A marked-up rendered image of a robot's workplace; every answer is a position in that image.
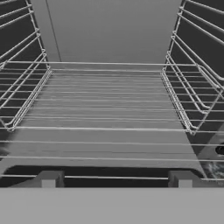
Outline silver wire oven rack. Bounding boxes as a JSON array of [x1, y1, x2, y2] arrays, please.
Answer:
[[0, 59, 224, 182]]

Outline grey toaster oven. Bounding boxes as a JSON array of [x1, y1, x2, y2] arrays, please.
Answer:
[[0, 0, 224, 189]]

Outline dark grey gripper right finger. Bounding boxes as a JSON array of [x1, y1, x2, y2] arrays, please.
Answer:
[[167, 170, 217, 189]]

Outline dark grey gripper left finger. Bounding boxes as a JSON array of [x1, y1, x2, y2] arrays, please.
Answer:
[[11, 170, 66, 189]]

